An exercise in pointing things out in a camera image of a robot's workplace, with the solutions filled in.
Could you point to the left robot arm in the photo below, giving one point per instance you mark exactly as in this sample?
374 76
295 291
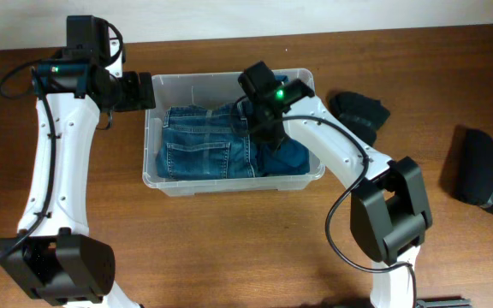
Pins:
52 256

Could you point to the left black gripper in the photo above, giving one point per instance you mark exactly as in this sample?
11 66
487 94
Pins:
133 98

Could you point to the large black taped cloth bundle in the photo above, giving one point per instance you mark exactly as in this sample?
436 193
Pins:
474 184

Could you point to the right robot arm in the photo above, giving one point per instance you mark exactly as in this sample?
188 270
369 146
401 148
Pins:
389 212

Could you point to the clear plastic storage bin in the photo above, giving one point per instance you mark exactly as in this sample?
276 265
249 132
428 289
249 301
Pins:
210 90

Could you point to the black aluminium rail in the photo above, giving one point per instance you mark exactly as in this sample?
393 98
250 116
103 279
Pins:
444 303

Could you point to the dark blue jeans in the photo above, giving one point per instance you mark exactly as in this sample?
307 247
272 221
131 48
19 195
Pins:
201 144

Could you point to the small black taped cloth roll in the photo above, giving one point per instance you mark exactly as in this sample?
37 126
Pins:
361 115

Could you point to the blue taped sweater bundle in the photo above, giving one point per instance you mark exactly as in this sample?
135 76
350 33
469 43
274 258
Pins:
291 157

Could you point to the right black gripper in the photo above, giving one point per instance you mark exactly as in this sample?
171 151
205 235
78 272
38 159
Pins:
258 136

